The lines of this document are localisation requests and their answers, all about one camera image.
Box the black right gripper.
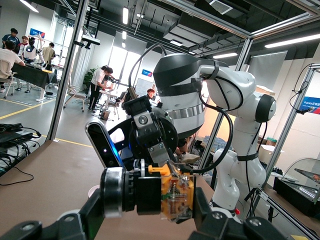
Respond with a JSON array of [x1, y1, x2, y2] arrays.
[[107, 95, 180, 171]]

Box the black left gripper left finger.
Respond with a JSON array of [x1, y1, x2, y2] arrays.
[[0, 192, 105, 240]]

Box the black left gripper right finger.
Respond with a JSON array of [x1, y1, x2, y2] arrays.
[[189, 186, 288, 240]]

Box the pale cardboard box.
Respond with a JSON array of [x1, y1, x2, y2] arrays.
[[257, 143, 285, 166]]

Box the pink round plate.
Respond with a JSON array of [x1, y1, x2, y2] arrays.
[[88, 184, 102, 198]]

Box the pack of water bottles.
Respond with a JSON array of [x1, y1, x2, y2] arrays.
[[201, 134, 227, 154]]

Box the standing person white shirt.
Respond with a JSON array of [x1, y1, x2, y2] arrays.
[[87, 64, 114, 113]]

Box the green potted plant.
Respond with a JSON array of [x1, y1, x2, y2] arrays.
[[83, 65, 100, 89]]

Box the grey office chair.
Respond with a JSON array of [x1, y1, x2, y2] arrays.
[[63, 83, 88, 113]]

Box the curved glass display case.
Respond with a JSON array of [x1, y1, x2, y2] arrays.
[[273, 156, 320, 218]]

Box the person khaki shirt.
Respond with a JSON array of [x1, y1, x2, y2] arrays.
[[41, 42, 57, 71]]

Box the table with black cloth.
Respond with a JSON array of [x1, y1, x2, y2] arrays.
[[11, 62, 59, 102]]

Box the grey roller blind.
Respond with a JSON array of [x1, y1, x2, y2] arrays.
[[248, 50, 288, 83]]

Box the white ceiling air vent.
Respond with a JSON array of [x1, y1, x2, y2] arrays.
[[209, 0, 233, 15]]

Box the white humanoid robot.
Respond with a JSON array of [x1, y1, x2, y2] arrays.
[[22, 36, 45, 66]]

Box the blue white hanging sign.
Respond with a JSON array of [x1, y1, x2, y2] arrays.
[[29, 27, 46, 39]]

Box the seated person white shirt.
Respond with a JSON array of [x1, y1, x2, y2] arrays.
[[0, 40, 26, 94]]

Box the person dark navy shirt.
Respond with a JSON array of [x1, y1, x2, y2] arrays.
[[1, 27, 21, 50]]

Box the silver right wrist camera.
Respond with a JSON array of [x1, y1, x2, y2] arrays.
[[84, 119, 126, 171]]

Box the thin black looped cable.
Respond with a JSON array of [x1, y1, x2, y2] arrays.
[[0, 166, 35, 187]]

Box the black cable bundle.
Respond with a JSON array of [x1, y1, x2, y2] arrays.
[[0, 122, 42, 176]]

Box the aluminium frame post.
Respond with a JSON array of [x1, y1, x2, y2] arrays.
[[46, 0, 90, 141], [197, 36, 253, 176], [261, 63, 320, 192]]

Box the black overhead camera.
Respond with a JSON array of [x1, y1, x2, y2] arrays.
[[73, 34, 101, 50]]

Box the large blue wall sign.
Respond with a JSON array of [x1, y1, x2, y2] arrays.
[[298, 94, 320, 115]]

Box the aluminium frame beam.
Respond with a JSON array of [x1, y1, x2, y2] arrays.
[[249, 11, 320, 40]]

